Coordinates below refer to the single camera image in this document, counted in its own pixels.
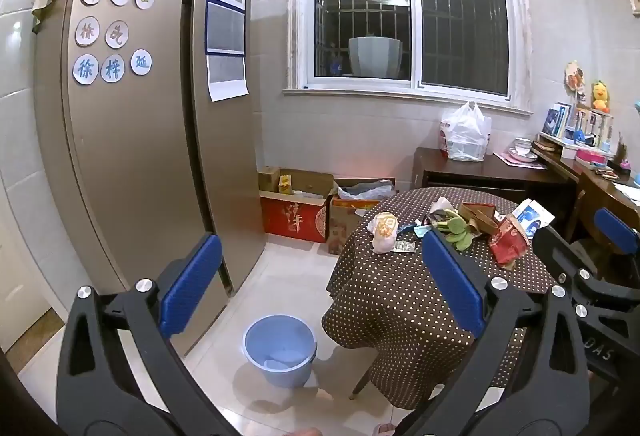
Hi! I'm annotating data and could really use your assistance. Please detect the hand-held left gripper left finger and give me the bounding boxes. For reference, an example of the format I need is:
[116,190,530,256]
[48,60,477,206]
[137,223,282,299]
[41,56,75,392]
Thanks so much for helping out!
[56,232,241,436]

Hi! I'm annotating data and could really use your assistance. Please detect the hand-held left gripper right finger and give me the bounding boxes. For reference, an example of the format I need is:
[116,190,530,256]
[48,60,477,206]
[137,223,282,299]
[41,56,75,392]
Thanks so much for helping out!
[400,230,591,436]

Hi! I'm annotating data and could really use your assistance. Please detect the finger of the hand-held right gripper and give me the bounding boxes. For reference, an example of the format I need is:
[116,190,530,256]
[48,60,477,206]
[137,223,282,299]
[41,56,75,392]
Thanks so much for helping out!
[531,225,640,304]
[592,207,640,267]

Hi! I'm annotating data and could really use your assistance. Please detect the white blue box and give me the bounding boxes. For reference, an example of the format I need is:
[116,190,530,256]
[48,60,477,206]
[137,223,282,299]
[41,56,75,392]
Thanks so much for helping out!
[511,199,556,237]

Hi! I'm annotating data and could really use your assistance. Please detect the red snack packet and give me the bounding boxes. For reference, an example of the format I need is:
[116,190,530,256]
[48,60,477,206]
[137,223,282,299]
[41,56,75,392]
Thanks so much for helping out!
[489,213,530,269]

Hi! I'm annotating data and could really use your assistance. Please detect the green wrapper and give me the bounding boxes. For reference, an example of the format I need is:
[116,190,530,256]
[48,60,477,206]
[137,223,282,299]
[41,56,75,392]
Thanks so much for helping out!
[435,211,473,252]

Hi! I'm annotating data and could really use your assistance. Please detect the brown wrapper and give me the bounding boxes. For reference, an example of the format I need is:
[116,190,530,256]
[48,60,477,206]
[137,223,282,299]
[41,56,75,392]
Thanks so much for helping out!
[459,202,501,237]

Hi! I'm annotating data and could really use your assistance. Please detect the white printed paper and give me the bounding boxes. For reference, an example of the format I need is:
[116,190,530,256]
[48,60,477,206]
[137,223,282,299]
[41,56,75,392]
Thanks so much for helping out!
[425,196,456,222]

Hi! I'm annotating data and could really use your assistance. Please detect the white orange snack bag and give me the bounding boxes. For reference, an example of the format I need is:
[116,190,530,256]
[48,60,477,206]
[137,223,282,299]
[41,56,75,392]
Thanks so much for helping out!
[366,211,399,252]

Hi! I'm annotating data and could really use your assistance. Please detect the blue plastic bucket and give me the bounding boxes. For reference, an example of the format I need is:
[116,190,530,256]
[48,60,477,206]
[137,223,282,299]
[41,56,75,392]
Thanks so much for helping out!
[242,315,318,389]

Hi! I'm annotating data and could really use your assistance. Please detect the wooden chair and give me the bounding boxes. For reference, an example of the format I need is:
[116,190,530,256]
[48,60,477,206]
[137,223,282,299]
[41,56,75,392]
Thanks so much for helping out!
[565,189,640,277]

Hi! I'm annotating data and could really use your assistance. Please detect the brown polka dot tablecloth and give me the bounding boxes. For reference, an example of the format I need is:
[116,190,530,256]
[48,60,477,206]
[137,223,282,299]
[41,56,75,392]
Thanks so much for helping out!
[321,186,558,409]

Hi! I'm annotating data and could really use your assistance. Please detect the dark pen holder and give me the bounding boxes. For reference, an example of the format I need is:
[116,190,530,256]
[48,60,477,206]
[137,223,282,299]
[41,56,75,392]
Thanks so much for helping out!
[616,131,632,172]

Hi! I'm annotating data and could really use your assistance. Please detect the pink placemat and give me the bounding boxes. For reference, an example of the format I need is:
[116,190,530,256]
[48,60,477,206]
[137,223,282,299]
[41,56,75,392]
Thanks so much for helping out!
[494,151,548,169]

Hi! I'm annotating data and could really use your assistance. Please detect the wooden desktop shelf organiser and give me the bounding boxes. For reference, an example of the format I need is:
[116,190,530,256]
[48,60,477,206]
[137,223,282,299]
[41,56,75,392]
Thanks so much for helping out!
[537,104,615,152]

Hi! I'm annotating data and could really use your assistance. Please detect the dark wooden desk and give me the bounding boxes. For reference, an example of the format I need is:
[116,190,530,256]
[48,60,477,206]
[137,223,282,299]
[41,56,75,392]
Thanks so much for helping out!
[412,147,576,237]

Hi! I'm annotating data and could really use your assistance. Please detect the red cardboard box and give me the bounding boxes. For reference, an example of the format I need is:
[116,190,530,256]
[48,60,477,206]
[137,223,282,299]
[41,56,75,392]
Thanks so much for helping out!
[259,169,335,244]

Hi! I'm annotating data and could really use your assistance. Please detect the blue book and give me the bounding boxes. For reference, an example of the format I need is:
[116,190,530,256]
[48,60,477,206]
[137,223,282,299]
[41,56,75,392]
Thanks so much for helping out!
[541,104,571,137]

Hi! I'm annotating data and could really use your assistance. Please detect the brown printed cardboard box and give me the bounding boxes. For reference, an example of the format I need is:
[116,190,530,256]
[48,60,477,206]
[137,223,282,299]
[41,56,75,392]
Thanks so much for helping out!
[327,177,398,257]

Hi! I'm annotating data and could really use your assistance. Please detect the grey plastic bag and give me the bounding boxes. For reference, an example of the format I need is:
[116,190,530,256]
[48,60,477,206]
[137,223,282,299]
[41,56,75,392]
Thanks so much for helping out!
[337,181,396,202]

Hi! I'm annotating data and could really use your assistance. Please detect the yellow plush duck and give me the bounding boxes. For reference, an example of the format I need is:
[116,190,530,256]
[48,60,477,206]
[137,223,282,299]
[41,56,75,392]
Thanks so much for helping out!
[591,81,612,114]

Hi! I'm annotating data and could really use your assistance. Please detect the small brown cardboard box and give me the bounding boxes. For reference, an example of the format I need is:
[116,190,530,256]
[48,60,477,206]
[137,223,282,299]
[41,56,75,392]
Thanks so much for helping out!
[257,166,282,192]

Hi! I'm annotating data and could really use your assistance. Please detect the silver double-door refrigerator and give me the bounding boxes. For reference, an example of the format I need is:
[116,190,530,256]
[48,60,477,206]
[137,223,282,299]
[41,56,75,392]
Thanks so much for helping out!
[31,0,268,357]

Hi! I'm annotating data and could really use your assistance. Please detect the white plastic bag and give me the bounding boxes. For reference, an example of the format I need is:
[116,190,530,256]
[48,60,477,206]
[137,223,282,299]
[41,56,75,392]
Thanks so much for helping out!
[441,100,493,162]

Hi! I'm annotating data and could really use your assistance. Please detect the white printed sheet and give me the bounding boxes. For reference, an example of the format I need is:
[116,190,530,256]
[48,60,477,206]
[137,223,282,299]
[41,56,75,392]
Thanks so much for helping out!
[206,54,250,102]

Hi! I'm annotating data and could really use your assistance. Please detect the white framed sliding window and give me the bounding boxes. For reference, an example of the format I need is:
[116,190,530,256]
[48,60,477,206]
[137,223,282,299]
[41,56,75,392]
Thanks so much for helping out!
[282,0,536,117]

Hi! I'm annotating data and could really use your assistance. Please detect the white ribbed planter pot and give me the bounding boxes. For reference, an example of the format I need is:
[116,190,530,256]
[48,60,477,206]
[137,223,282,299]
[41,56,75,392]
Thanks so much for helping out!
[347,35,403,78]

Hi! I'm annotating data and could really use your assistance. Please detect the round character fridge magnets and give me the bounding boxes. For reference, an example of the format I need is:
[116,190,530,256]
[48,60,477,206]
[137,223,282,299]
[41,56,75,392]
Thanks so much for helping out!
[72,0,162,87]

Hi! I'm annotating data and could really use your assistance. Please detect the round cartoon wall decoration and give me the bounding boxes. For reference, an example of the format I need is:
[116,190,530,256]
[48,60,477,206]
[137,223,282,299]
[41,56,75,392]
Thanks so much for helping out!
[564,61,587,93]

